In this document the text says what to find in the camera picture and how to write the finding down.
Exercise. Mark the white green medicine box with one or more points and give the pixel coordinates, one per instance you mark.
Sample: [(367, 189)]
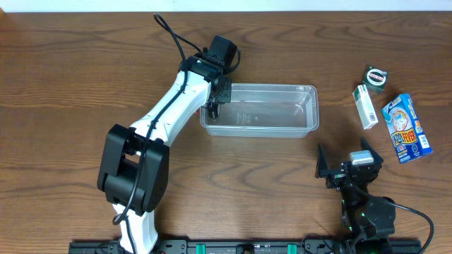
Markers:
[(364, 107)]

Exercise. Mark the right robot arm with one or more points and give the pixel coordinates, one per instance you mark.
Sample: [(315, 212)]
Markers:
[(369, 219)]

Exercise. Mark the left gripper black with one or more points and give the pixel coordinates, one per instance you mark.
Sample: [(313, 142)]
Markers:
[(223, 91)]

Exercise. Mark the black bottle white cap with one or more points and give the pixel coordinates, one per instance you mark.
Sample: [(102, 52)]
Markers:
[(213, 111)]

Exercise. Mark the clear plastic container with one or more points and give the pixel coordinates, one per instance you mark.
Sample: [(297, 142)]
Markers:
[(265, 111)]

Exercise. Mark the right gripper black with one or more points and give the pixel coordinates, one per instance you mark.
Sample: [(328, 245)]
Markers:
[(345, 174)]

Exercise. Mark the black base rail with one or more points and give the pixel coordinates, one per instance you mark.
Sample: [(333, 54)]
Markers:
[(284, 247)]

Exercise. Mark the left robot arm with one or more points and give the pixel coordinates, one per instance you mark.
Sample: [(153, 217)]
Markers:
[(135, 161)]

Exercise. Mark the dark green round-label box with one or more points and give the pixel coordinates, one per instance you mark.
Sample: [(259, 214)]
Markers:
[(375, 79)]

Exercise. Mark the blue Kool Fever box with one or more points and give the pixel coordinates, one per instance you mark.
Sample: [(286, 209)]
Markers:
[(407, 135)]

